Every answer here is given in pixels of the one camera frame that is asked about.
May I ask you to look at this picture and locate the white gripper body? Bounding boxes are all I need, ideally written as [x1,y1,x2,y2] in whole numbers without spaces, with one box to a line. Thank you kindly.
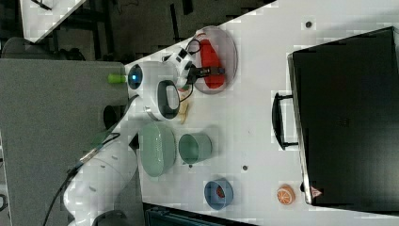
[162,47,198,89]

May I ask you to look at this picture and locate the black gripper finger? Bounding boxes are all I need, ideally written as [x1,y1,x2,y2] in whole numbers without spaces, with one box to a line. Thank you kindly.
[199,67,225,73]
[197,73,225,77]

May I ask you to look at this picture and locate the red plush ketchup bottle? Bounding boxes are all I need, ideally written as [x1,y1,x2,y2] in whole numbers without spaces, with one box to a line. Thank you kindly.
[196,30,225,89]

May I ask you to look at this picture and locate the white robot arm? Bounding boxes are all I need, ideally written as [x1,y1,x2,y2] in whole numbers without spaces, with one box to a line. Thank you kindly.
[63,48,226,226]

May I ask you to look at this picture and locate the yellow plush banana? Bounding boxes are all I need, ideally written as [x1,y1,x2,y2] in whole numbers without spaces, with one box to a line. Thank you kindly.
[178,102,189,124]

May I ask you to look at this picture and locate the green mug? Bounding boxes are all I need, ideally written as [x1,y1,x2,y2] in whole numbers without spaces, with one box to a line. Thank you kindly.
[179,133,213,165]

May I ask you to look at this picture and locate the green perforated colander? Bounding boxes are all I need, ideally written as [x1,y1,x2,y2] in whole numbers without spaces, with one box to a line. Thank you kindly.
[139,121,176,177]

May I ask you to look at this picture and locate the small red plush fruit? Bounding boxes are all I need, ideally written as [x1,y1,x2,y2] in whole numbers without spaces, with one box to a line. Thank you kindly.
[216,186,225,198]

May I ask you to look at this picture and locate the blue bowl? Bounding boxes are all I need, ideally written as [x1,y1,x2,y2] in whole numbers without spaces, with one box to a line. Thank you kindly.
[204,178,234,211]

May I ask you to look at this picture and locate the silver toaster oven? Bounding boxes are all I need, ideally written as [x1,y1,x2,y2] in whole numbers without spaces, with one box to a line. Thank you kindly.
[287,26,399,216]

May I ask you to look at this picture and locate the orange slice toy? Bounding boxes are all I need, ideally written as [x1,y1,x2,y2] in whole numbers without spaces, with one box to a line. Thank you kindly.
[277,184,295,205]

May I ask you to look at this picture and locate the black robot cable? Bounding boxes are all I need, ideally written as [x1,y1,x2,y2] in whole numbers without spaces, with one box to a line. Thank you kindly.
[41,93,140,226]

